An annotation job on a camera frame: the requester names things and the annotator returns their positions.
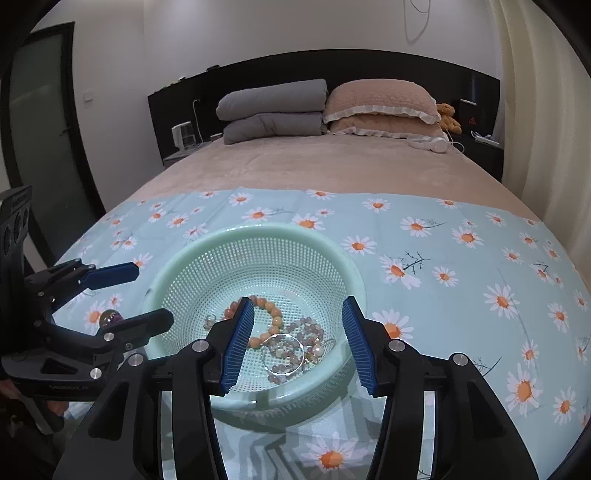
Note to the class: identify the small white heater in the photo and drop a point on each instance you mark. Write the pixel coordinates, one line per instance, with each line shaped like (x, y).
(183, 134)

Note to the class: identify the white headphones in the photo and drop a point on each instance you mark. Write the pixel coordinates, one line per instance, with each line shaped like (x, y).
(434, 144)

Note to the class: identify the folded grey quilt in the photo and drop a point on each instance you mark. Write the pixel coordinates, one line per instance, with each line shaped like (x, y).
(272, 129)
(272, 99)

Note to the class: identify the beige bedspread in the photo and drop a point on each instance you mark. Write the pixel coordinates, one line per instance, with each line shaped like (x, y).
(323, 166)

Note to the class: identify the small silver earring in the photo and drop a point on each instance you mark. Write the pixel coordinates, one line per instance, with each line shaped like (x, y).
(211, 321)

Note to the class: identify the black box red triangle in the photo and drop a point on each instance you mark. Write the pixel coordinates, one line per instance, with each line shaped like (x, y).
(468, 117)

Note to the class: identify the green plastic mesh basket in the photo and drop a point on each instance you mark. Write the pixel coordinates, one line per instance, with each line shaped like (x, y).
(277, 258)

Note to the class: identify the thin silver bangle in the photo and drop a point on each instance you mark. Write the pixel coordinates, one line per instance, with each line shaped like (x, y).
(263, 357)

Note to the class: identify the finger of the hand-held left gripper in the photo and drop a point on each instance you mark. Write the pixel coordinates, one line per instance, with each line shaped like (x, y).
(138, 325)
(115, 274)

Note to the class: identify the daisy print blue cloth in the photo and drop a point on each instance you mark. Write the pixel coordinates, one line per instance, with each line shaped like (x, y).
(461, 300)

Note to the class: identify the glossy red green brooch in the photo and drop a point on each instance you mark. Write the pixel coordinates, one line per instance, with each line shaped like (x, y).
(109, 318)

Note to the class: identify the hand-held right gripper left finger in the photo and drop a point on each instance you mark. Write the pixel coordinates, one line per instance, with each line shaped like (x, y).
(238, 346)

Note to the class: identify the black bedside table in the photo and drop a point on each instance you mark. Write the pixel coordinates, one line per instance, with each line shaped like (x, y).
(485, 159)

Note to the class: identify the dark glass door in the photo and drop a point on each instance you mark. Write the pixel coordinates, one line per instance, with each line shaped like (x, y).
(41, 115)

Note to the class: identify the person's left hand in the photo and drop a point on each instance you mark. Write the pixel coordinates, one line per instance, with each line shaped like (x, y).
(56, 408)

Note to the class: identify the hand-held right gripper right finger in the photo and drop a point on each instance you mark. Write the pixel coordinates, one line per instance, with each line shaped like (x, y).
(358, 346)

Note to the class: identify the black headboard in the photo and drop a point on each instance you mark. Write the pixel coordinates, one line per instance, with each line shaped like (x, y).
(184, 101)

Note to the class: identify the beige frilled pillow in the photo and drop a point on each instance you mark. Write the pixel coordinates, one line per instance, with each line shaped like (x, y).
(392, 127)
(378, 99)

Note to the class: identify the brown teddy bear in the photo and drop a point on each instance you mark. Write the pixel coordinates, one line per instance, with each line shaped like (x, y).
(448, 117)

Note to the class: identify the white power strip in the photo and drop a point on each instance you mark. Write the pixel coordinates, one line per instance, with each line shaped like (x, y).
(485, 138)

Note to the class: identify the cream curtain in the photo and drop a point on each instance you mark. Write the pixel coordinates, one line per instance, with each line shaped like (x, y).
(545, 115)

